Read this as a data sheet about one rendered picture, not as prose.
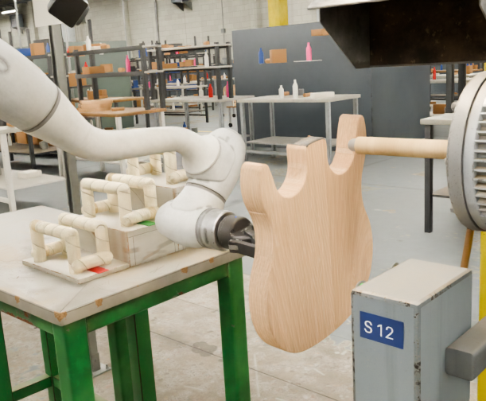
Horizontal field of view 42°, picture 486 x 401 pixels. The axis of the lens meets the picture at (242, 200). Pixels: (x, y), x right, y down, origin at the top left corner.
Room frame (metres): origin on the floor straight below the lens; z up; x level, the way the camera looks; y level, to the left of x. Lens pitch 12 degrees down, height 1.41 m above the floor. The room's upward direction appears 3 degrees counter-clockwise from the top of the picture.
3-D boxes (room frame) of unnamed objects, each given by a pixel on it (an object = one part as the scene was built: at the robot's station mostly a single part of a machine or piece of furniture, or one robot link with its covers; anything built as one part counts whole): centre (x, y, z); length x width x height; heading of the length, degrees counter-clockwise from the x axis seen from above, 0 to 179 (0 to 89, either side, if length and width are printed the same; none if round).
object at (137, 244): (1.67, 0.33, 0.98); 0.27 x 0.16 x 0.09; 47
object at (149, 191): (1.64, 0.24, 1.07); 0.03 x 0.03 x 0.09
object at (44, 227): (1.53, 0.47, 1.04); 0.20 x 0.03 x 0.03; 46
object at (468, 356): (0.82, -0.33, 1.02); 0.19 x 0.04 x 0.04; 137
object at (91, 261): (1.49, 0.37, 0.96); 0.11 x 0.03 x 0.03; 137
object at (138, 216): (1.61, 0.26, 1.04); 0.11 x 0.03 x 0.03; 137
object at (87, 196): (1.70, 0.42, 1.07); 0.03 x 0.03 x 0.09
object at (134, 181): (1.70, 0.30, 1.12); 0.20 x 0.03 x 0.03; 46
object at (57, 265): (1.56, 0.44, 0.94); 0.27 x 0.15 x 0.01; 47
